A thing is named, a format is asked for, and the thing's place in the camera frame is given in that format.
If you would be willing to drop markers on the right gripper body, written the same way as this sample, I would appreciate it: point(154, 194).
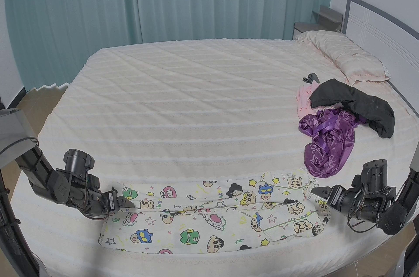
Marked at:
point(345, 202)

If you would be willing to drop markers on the purple satin garment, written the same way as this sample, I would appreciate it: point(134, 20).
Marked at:
point(330, 144)

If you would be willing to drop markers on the cream pillow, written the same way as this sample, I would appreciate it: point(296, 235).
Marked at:
point(347, 56)

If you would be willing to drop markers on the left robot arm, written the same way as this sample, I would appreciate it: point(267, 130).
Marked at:
point(55, 187)

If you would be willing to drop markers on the bed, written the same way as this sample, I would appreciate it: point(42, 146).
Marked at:
point(196, 99)

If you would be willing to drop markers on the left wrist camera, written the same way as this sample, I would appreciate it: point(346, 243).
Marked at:
point(93, 181)

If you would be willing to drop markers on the small dark grey garment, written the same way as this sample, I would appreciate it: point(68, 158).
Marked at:
point(311, 77)

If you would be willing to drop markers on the white printed pyjama garment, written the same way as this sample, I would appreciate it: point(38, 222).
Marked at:
point(196, 223)

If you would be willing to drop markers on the blue-green curtain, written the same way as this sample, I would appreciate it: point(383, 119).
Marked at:
point(98, 7)

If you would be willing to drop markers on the pink garment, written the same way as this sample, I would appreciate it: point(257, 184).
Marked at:
point(304, 99)

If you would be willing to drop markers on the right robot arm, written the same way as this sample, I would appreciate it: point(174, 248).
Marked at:
point(392, 213)

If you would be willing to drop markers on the grey white bedside table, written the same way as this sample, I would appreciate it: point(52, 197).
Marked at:
point(314, 27)

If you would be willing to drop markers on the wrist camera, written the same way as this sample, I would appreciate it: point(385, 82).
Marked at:
point(93, 181)
point(356, 182)

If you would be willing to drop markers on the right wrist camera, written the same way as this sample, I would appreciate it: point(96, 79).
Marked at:
point(356, 182)

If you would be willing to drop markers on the black garment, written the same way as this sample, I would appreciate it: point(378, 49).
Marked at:
point(360, 102)

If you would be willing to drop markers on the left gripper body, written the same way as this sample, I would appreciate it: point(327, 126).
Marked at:
point(98, 202)

